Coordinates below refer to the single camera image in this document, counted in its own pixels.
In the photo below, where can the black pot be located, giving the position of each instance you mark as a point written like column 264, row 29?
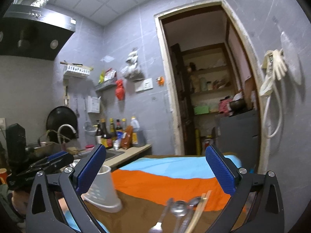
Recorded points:
column 237, row 104

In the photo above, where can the green yellow packet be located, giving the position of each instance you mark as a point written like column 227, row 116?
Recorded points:
column 101, row 77

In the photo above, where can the wooden spatula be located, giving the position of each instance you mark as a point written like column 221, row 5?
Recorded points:
column 66, row 92

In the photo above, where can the blue white bag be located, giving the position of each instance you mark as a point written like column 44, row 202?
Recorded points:
column 117, row 143

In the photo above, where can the round black pan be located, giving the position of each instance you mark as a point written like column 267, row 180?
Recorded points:
column 60, row 119

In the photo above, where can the orange wall hook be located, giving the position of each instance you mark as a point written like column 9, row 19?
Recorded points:
column 160, row 80

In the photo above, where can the metal strainer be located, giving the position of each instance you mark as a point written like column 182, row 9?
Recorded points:
column 90, row 128

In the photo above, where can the person's left hand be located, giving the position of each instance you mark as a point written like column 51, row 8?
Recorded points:
column 20, row 201

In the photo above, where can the pale green jar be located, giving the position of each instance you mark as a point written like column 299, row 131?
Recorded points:
column 203, row 84

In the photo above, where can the metal fork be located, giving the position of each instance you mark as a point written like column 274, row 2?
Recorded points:
column 158, row 225

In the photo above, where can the black range hood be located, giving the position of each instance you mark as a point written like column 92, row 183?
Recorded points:
column 31, row 36

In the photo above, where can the red cap sauce bottle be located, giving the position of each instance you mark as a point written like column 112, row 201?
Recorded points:
column 118, row 128

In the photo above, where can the door frame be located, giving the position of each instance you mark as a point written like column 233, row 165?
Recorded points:
column 167, row 77

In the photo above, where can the green box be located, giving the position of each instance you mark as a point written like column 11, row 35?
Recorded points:
column 201, row 109

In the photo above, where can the curved steel faucet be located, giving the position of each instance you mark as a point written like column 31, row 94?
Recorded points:
column 65, row 127

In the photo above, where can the person's left forearm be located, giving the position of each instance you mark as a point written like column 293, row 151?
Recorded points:
column 6, row 199

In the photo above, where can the clear yellow cap bottle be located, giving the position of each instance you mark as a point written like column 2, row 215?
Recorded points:
column 124, row 126

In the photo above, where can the beige kitchen counter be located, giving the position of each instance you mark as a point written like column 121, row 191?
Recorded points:
column 136, row 153

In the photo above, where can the metal spoon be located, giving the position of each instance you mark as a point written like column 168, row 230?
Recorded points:
column 178, row 208
column 194, row 201

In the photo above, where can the red white packet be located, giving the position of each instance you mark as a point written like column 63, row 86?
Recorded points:
column 110, row 74

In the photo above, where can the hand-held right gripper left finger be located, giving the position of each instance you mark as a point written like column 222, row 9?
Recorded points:
column 91, row 167

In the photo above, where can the pink cloth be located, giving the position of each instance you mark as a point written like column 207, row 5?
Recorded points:
column 225, row 105

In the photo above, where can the red plastic bag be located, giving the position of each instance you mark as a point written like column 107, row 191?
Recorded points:
column 120, row 89

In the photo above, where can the red brown packet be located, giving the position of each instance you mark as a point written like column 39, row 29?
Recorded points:
column 127, row 138

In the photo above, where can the pink sponge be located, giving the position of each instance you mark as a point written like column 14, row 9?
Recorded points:
column 90, row 147

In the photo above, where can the wooden chopstick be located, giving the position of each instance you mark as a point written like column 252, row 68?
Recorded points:
column 198, row 211
column 207, row 197

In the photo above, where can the white plastic utensil basket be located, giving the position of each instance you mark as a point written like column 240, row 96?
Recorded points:
column 102, row 191

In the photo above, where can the white wall switch socket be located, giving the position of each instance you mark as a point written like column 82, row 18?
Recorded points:
column 143, row 85

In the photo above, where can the white slotted wall basket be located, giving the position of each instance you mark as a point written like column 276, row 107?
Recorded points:
column 77, row 70

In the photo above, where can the cream rubber glove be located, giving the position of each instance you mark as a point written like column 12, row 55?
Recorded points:
column 266, row 85
column 280, row 65

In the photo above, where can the oil jug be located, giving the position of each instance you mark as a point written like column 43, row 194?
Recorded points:
column 138, row 136

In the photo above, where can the steel sink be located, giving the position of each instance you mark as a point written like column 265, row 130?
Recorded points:
column 111, row 154

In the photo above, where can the brown cap sauce bottle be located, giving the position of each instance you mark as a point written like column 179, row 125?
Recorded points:
column 105, row 136

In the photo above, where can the grey cabinet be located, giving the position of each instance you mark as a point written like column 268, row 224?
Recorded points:
column 238, row 136

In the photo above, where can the metal wall rack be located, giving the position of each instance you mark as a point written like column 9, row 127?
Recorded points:
column 105, row 85

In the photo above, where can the white wall caddy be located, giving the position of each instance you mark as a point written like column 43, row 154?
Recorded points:
column 93, row 104

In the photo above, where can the red cup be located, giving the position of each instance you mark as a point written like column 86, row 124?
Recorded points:
column 3, row 177

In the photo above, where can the clear plastic bag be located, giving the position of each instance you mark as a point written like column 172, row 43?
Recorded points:
column 132, row 69

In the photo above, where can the wooden shelf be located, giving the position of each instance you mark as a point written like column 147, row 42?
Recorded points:
column 209, row 70

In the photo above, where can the striped blanket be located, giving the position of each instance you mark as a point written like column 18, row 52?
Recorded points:
column 170, row 182

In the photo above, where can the yellow cap sauce bottle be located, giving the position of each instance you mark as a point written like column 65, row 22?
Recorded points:
column 112, row 128

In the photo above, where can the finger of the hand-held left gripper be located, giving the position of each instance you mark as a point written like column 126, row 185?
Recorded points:
column 58, row 155
column 62, row 165

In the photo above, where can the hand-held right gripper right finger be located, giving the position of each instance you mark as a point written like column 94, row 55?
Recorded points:
column 220, row 172

